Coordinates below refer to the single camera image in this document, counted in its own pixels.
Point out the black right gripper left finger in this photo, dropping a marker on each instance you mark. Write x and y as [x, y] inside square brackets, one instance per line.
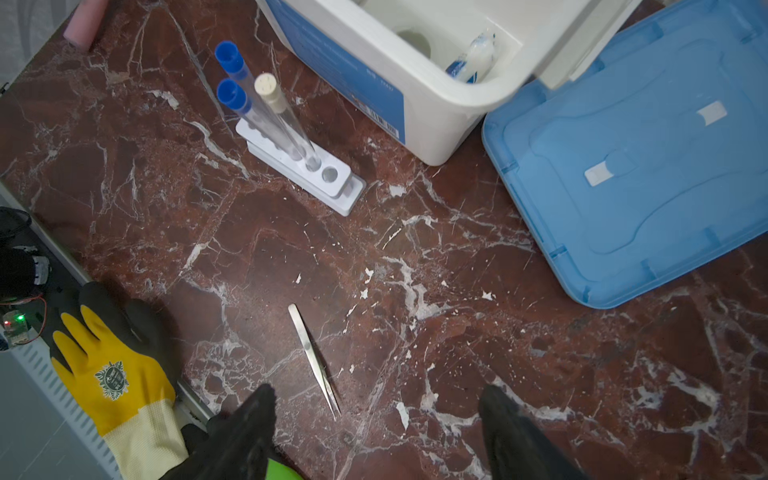
[238, 446]

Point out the blue plastic bin lid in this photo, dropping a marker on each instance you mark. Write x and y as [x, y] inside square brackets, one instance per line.
[652, 163]

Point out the white test tube rack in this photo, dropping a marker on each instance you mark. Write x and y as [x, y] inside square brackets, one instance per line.
[334, 183]

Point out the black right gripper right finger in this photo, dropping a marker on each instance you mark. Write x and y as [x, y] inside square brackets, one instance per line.
[515, 447]

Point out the green work glove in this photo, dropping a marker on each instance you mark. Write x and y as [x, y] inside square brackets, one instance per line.
[279, 471]

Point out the white plastic storage bin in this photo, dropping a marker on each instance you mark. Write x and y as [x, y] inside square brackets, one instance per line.
[353, 46]

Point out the test tube cork stopper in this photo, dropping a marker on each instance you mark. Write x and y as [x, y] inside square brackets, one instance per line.
[268, 88]

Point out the yellow work glove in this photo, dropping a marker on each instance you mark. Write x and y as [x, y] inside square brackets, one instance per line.
[118, 363]

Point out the white blue label bottle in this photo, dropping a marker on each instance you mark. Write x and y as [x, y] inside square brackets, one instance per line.
[471, 66]

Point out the purple toy shovel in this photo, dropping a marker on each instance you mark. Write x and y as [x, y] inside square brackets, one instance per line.
[85, 23]

